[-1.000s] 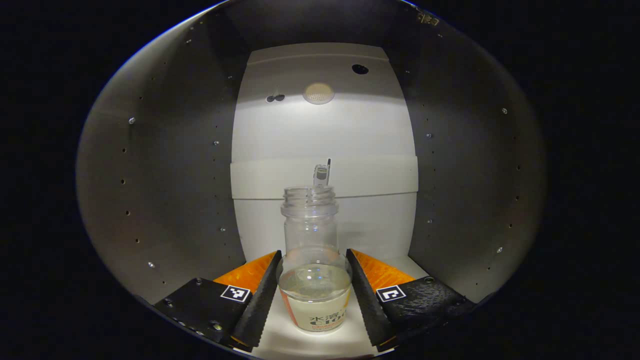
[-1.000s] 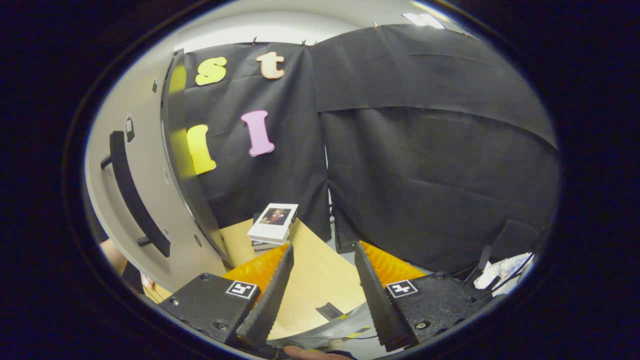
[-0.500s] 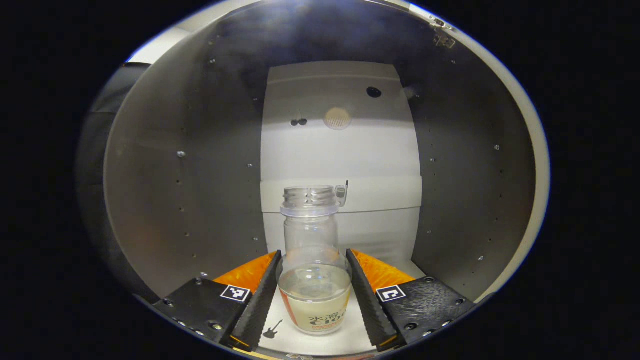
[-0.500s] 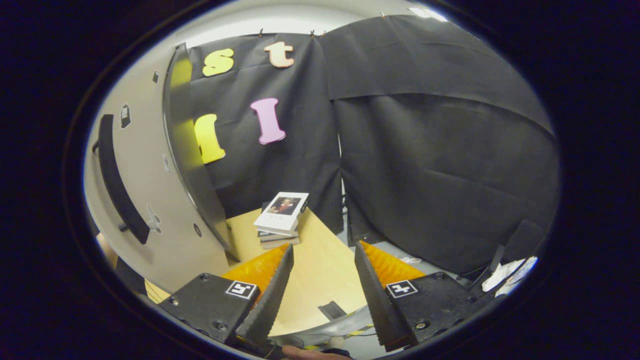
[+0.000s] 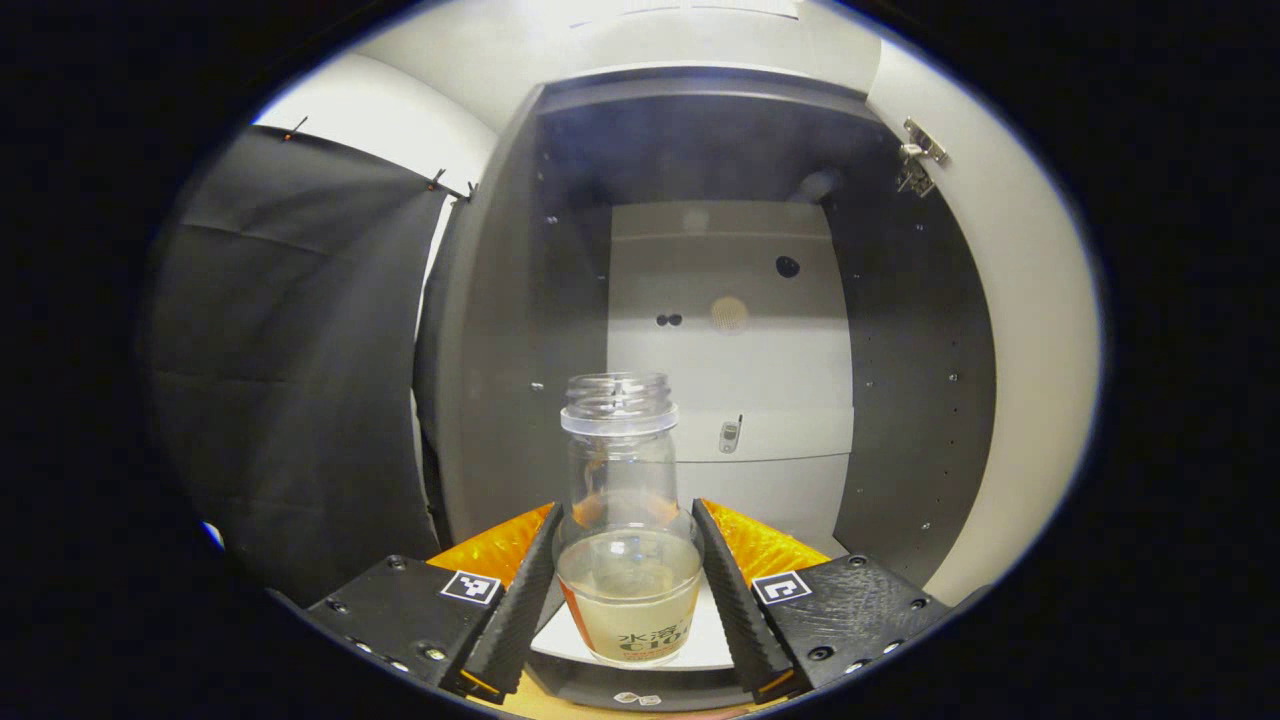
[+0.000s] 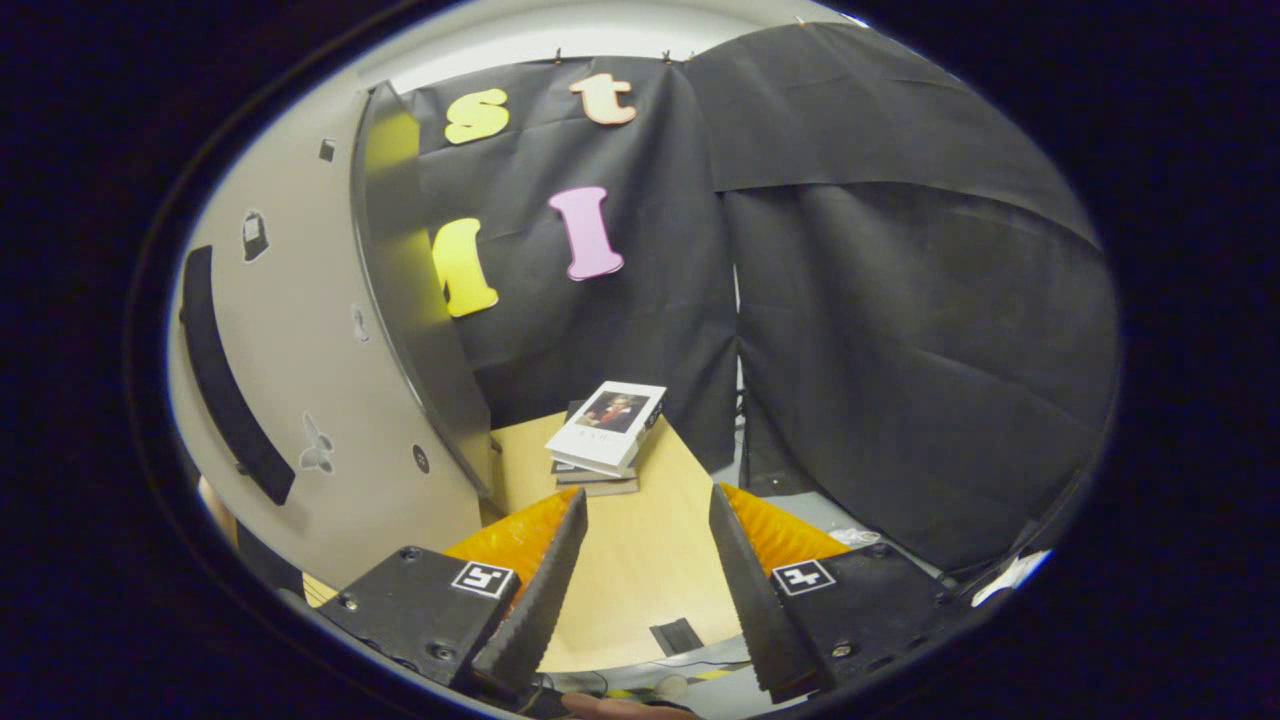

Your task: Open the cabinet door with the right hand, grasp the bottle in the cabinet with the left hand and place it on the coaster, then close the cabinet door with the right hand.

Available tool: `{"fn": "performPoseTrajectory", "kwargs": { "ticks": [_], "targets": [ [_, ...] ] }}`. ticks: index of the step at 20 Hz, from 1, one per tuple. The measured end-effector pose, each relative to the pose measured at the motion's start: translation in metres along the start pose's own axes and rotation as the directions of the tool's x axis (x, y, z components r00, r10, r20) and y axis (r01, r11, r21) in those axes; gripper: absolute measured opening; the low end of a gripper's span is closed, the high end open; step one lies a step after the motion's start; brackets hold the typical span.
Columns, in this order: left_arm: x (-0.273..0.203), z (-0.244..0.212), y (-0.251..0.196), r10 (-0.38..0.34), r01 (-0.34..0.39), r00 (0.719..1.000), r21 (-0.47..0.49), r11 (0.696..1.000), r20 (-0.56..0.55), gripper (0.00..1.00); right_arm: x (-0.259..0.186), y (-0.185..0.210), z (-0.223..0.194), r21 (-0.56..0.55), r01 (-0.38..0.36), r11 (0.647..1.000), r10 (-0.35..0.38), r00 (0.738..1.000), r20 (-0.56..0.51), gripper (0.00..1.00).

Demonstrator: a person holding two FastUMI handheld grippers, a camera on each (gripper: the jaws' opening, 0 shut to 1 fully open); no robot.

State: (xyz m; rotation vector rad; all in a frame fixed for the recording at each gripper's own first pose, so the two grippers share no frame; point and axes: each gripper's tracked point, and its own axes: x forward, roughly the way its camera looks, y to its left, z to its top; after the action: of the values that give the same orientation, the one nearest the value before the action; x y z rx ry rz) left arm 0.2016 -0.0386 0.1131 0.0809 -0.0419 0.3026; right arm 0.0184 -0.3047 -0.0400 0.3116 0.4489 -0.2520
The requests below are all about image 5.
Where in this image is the clear glass bottle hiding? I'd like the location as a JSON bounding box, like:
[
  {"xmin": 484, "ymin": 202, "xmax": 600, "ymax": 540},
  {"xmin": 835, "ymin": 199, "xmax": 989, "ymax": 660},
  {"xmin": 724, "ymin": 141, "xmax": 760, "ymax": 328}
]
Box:
[{"xmin": 553, "ymin": 372, "xmax": 705, "ymax": 668}]

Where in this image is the black backdrop cloth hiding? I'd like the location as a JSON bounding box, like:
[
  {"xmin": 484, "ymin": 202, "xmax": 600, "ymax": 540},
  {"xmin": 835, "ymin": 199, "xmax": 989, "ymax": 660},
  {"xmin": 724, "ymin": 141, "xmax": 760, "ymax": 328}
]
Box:
[{"xmin": 145, "ymin": 125, "xmax": 451, "ymax": 606}]

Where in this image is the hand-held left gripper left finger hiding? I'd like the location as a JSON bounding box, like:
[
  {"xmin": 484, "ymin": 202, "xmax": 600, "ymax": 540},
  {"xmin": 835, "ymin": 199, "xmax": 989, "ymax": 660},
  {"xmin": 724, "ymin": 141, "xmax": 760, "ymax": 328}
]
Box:
[{"xmin": 300, "ymin": 500, "xmax": 566, "ymax": 706}]

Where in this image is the metal door hinge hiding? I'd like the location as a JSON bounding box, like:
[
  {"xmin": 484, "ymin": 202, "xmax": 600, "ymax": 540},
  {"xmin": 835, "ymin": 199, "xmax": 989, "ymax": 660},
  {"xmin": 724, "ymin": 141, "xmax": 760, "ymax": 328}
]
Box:
[{"xmin": 898, "ymin": 117, "xmax": 949, "ymax": 198}]

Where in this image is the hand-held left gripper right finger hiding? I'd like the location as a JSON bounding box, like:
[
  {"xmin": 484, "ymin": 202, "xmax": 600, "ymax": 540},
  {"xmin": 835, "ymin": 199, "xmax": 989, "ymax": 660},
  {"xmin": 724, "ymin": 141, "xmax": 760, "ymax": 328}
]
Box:
[{"xmin": 690, "ymin": 497, "xmax": 951, "ymax": 703}]

